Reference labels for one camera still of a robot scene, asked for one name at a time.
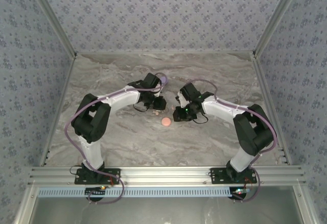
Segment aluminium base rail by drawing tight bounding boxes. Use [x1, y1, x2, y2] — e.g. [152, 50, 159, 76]
[28, 165, 307, 185]

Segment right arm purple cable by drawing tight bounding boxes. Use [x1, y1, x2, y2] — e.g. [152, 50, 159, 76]
[188, 79, 278, 203]

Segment aluminium corner post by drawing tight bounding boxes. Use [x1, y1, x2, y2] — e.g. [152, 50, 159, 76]
[25, 0, 78, 58]
[252, 0, 305, 57]

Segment light blue slotted cable duct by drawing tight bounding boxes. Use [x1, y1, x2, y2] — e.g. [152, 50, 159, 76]
[37, 186, 235, 198]

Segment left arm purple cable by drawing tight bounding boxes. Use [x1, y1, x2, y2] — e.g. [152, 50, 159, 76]
[63, 72, 165, 205]

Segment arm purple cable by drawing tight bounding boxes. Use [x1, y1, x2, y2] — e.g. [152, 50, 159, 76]
[188, 79, 278, 203]
[63, 72, 165, 205]

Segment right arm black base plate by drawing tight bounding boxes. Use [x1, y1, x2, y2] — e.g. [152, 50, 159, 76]
[209, 167, 258, 185]

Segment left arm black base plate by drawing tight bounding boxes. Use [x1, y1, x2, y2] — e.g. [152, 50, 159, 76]
[74, 168, 122, 185]

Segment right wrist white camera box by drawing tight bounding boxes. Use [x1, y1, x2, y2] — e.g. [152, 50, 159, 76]
[175, 92, 189, 109]

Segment aluminium lower frame bar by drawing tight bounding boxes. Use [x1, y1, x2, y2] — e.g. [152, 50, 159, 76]
[292, 184, 320, 224]
[14, 184, 39, 224]

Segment small circuit board with LED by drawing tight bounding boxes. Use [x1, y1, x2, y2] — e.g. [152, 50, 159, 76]
[230, 186, 249, 200]
[85, 186, 107, 197]

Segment aluminium table side rail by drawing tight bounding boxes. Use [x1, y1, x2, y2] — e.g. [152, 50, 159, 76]
[251, 53, 292, 165]

